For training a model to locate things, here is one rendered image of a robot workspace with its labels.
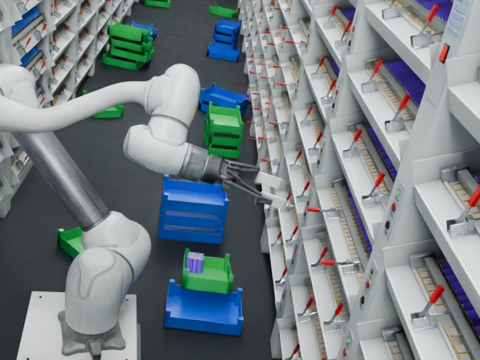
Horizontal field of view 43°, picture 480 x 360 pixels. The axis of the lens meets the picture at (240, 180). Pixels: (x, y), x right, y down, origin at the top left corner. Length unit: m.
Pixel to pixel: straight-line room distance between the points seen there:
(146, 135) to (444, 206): 0.75
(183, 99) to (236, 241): 1.51
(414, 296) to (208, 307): 1.43
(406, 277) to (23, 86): 1.20
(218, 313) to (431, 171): 1.49
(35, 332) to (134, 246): 0.38
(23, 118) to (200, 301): 1.21
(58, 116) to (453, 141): 0.98
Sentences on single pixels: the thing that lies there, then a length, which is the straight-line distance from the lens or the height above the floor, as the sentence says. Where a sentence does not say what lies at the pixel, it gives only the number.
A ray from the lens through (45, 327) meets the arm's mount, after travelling 1.95.
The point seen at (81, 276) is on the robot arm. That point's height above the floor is 0.54.
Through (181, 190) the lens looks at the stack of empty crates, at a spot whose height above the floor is 0.16.
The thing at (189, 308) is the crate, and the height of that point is 0.00.
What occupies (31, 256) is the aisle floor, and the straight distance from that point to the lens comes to 2.74.
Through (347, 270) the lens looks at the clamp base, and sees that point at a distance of 1.59.
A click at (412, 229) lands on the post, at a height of 1.03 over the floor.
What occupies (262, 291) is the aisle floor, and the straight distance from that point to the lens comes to 2.69.
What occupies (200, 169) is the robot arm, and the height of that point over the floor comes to 0.91.
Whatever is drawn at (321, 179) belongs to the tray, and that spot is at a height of 0.77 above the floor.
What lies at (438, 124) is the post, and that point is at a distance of 1.17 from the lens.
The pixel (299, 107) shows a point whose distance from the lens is 2.60.
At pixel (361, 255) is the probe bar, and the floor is 0.78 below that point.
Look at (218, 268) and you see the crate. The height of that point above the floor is 0.01.
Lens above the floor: 1.60
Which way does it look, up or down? 27 degrees down
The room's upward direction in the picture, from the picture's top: 11 degrees clockwise
